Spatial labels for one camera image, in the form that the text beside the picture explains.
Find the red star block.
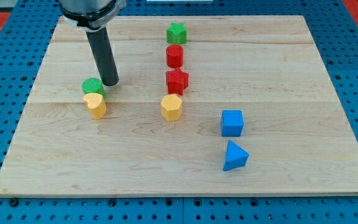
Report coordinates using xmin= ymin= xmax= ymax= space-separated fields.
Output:
xmin=165 ymin=68 xmax=189 ymax=95

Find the blue cube block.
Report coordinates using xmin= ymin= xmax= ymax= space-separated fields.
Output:
xmin=220 ymin=110 xmax=244 ymax=137

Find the green star block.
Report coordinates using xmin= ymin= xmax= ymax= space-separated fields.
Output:
xmin=166 ymin=22 xmax=187 ymax=44

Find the yellow hexagon block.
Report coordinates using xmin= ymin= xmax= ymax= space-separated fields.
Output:
xmin=160 ymin=94 xmax=183 ymax=121

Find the wooden board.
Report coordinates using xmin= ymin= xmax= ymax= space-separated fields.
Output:
xmin=0 ymin=16 xmax=358 ymax=198

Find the red cylinder block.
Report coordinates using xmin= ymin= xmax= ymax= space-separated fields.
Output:
xmin=166 ymin=45 xmax=184 ymax=68

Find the blue triangle block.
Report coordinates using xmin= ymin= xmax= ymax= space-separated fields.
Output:
xmin=223 ymin=141 xmax=249 ymax=171

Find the yellow heart block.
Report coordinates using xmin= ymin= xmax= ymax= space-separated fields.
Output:
xmin=83 ymin=93 xmax=107 ymax=119

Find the green cylinder block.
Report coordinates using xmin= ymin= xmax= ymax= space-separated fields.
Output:
xmin=81 ymin=78 xmax=106 ymax=98

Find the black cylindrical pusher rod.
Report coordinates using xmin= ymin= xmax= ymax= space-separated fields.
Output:
xmin=86 ymin=27 xmax=119 ymax=86

